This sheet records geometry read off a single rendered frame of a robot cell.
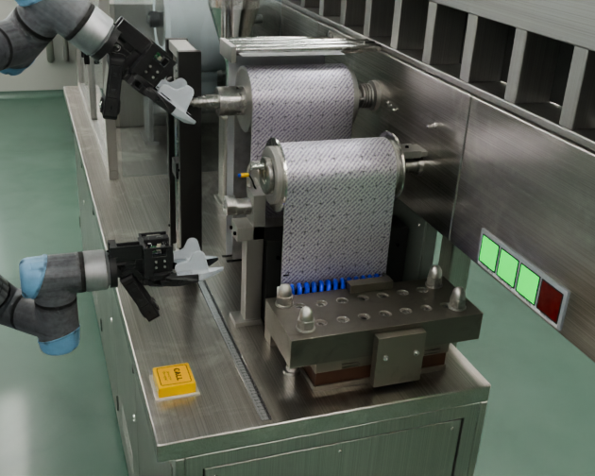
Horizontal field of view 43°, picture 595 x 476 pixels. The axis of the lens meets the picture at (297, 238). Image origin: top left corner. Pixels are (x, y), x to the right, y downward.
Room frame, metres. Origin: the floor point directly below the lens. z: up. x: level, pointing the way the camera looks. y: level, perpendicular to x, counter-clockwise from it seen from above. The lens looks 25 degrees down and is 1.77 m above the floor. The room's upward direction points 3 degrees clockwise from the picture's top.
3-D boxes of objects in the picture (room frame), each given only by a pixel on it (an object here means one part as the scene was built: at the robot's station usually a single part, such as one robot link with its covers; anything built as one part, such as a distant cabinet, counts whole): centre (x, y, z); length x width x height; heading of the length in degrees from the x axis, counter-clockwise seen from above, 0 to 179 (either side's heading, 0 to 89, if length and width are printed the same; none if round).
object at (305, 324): (1.20, -0.02, 1.05); 0.04 x 0.04 x 0.04
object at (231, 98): (1.63, 0.17, 1.34); 0.06 x 0.06 x 0.06; 20
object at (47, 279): (1.20, 0.44, 1.11); 0.11 x 0.08 x 0.09; 111
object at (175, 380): (1.18, 0.22, 0.91); 0.07 x 0.07 x 0.02; 20
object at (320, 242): (1.39, -0.08, 1.11); 0.23 x 0.01 x 0.18; 110
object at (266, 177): (1.40, 0.06, 1.25); 0.07 x 0.02 x 0.07; 20
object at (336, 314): (1.29, -0.16, 1.00); 0.40 x 0.16 x 0.06; 110
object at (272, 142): (1.41, 0.05, 1.25); 0.15 x 0.01 x 0.15; 20
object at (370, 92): (1.74, -0.13, 1.34); 0.07 x 0.07 x 0.07; 20
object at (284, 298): (1.28, 0.02, 1.05); 0.04 x 0.04 x 0.04
